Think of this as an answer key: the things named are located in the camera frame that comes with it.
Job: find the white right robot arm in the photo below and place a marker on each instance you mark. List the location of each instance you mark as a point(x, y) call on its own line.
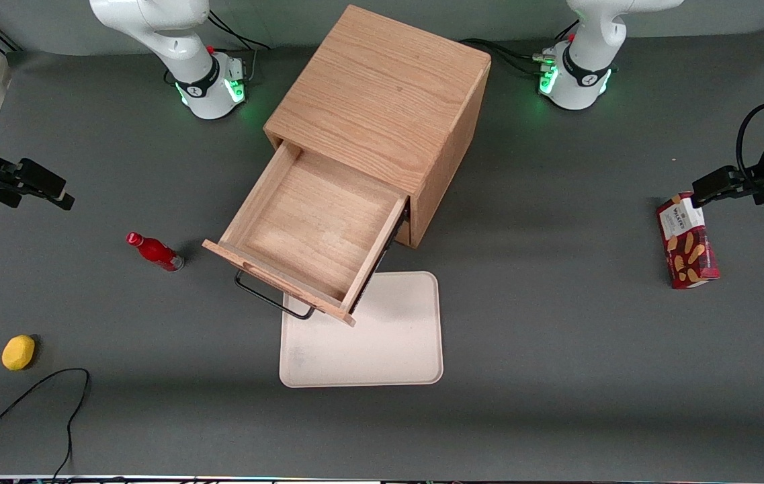
point(200, 87)

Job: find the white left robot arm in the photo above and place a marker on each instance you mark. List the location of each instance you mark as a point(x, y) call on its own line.
point(580, 81)

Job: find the oak wooden drawer cabinet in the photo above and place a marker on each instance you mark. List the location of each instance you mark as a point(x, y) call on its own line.
point(388, 87)

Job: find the red tartan shortbread box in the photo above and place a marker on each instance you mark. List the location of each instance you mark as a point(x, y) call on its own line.
point(687, 249)

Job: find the red plastic bottle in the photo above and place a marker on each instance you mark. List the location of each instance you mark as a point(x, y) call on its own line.
point(156, 252)

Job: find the yellow lemon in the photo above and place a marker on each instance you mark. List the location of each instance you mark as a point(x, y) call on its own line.
point(18, 353)

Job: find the cream plastic tray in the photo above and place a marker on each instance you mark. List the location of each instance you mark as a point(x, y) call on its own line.
point(388, 349)

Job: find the grey aluminium frame rail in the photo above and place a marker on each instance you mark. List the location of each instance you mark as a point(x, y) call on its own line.
point(0, 37)

